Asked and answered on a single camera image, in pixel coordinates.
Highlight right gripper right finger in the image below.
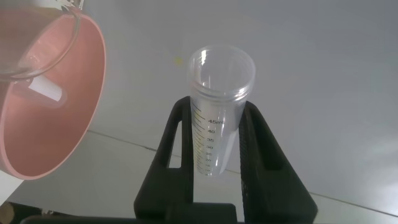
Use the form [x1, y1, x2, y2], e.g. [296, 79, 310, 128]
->
[238, 101, 318, 224]

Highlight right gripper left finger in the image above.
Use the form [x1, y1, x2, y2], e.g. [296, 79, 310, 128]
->
[133, 95, 195, 220]

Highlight clear graduated plastic test tube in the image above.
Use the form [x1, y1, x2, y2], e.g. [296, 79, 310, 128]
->
[12, 73, 68, 108]
[187, 44, 257, 177]

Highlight pink plastic bowl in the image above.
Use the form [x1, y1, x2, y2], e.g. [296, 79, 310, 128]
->
[0, 6, 107, 180]

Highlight clear plastic beaker with handle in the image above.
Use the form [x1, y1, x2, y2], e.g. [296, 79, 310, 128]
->
[0, 0, 85, 83]

